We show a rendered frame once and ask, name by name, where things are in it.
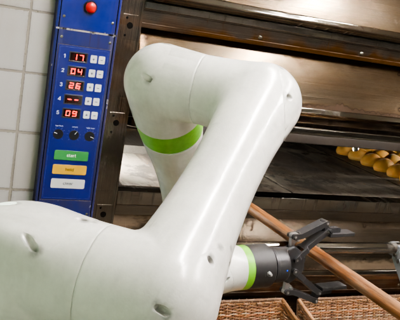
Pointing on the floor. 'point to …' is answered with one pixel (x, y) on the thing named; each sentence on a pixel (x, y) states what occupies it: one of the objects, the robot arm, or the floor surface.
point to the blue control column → (79, 14)
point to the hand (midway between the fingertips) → (341, 259)
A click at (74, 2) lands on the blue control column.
